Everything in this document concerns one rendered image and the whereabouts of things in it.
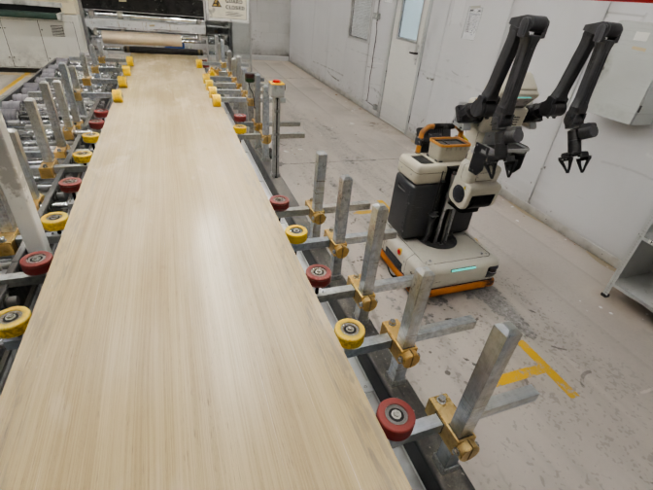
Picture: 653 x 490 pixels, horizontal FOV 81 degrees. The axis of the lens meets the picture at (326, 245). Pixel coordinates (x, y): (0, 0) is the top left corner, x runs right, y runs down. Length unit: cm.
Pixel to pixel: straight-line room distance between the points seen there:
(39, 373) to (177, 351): 27
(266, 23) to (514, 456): 1103
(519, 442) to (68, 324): 184
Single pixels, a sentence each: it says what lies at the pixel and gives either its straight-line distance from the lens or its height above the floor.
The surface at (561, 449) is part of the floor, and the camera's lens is 223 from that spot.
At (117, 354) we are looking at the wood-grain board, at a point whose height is 90.
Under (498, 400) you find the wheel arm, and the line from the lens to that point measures 109.
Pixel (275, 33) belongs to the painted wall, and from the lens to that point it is 1181.
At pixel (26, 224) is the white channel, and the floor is 97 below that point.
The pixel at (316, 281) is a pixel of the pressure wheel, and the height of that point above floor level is 90.
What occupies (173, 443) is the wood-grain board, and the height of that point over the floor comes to 90.
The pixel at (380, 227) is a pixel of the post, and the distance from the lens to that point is 111.
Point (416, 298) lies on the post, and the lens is 96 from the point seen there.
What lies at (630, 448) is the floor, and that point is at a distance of 243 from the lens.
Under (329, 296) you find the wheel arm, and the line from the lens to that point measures 124.
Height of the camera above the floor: 162
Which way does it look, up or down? 33 degrees down
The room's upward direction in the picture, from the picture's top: 6 degrees clockwise
